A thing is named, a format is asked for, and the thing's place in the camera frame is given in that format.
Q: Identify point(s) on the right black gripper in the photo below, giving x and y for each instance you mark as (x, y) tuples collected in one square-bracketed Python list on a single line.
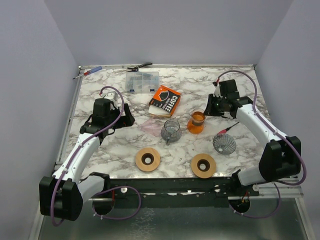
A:
[(213, 107)]

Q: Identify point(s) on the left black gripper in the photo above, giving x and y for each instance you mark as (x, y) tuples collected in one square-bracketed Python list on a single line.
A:
[(125, 118)]

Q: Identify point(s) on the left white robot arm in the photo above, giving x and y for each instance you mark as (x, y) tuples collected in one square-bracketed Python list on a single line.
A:
[(63, 194)]

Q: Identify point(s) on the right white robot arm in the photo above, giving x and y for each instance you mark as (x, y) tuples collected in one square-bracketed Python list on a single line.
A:
[(280, 157)]

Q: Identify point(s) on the grey glass dripper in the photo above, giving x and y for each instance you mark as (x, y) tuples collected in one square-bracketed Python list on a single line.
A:
[(224, 144)]

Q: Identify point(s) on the orange coffee filter box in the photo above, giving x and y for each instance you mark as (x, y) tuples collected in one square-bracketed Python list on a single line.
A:
[(164, 102)]

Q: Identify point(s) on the orange glass carafe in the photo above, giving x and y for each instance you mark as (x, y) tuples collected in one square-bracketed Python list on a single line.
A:
[(196, 122)]

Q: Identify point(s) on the clear plastic screw organizer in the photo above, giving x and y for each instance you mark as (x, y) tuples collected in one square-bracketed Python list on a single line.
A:
[(142, 82)]

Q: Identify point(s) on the black pliers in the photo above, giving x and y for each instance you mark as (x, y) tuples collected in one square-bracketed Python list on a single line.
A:
[(137, 67)]

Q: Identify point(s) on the red blue screwdriver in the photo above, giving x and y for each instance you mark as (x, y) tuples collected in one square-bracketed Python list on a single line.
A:
[(89, 72)]

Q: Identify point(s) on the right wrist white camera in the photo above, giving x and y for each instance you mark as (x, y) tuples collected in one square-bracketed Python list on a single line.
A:
[(217, 91)]

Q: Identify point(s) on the wrist white camera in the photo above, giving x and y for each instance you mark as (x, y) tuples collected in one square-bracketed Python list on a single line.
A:
[(217, 91), (112, 95)]

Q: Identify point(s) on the pink handled tool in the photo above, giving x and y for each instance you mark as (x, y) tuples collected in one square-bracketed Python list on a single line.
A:
[(224, 131)]

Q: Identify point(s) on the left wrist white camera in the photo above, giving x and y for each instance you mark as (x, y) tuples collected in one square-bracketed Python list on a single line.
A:
[(112, 95)]

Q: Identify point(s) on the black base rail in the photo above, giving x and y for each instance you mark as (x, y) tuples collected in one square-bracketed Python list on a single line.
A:
[(174, 192)]

